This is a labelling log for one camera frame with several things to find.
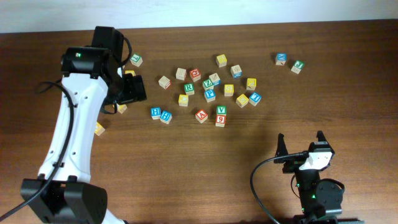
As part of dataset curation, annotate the green R wooden block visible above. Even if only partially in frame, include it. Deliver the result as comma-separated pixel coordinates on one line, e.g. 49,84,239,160
183,83,195,95

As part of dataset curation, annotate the yellow E wooden block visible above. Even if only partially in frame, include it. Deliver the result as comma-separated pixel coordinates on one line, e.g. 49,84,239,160
236,94,249,108

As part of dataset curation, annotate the yellow S wooden block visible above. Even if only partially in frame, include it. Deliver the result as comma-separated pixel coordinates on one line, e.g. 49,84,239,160
224,84,234,97

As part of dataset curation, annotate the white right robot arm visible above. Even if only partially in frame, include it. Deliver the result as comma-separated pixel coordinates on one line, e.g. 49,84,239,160
275,131,345,223

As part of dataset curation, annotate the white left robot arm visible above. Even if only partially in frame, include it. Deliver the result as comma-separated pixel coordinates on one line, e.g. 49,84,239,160
21,26,147,223

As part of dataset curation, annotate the yellow block near green L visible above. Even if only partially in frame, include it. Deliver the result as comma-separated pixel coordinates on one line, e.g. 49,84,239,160
124,70,136,76

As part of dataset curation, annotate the yellow O middle block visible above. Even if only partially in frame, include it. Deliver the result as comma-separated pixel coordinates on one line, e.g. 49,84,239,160
116,104,127,114

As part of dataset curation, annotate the yellow o block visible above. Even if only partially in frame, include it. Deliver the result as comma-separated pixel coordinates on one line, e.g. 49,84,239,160
116,104,127,114
95,122,105,136

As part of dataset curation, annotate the green L wooden block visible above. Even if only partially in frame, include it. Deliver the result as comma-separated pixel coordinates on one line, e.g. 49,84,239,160
130,53,143,67

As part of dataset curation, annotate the left blue H block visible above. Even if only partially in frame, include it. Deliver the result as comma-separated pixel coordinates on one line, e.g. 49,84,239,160
150,107,162,119

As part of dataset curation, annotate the blue h block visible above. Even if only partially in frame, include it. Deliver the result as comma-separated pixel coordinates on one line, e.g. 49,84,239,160
150,107,162,119
160,111,172,124

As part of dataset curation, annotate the red I side block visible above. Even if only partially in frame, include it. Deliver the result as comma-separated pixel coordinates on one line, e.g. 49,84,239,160
159,76,171,90

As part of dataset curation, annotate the right blue H block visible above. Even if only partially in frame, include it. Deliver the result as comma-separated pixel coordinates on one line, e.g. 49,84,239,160
160,111,172,124

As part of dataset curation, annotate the yellow O lower block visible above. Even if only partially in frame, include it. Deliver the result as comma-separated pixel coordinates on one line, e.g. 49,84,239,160
95,122,105,136

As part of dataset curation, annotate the red E side block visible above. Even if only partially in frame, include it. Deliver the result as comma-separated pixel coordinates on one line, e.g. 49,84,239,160
175,68,187,80

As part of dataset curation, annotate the yellow top middle block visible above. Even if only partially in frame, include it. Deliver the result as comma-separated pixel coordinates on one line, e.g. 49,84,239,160
178,95,189,106

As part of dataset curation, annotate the blue I wooden block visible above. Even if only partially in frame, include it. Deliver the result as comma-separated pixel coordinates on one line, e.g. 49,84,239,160
249,92,262,106

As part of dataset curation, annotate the red 9 wooden block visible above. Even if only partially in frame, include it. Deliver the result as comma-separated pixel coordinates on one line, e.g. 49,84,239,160
215,114,226,127

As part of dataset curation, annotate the red circle top block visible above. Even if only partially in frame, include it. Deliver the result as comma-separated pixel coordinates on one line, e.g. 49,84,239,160
190,68,201,82

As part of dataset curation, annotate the green V wooden block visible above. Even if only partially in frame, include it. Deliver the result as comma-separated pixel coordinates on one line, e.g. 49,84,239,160
216,106,227,116

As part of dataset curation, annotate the green J wooden block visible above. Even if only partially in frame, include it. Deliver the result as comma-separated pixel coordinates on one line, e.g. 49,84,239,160
291,60,305,74

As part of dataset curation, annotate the yellow block with red mark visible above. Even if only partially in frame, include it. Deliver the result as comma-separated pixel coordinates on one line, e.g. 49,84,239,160
246,78,257,91

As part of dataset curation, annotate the red A wooden block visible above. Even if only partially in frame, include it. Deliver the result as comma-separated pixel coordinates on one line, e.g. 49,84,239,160
195,110,208,123

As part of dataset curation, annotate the green Z wooden block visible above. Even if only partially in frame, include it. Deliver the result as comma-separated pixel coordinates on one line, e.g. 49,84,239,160
203,79,214,91

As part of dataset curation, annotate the blue P wooden block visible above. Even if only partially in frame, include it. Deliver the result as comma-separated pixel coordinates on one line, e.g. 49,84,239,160
204,90,216,103

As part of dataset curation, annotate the blue X wooden block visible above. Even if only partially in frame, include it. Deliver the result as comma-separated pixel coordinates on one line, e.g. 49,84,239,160
275,53,287,65

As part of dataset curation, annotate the blue L wooden block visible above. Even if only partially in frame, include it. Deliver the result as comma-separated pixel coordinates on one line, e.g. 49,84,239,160
209,73,221,86

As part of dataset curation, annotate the blue D wooden block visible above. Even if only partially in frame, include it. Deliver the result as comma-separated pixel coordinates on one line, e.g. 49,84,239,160
230,65,243,78

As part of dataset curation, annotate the yellow top far block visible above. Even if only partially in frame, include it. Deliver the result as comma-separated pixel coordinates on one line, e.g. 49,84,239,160
216,54,228,68

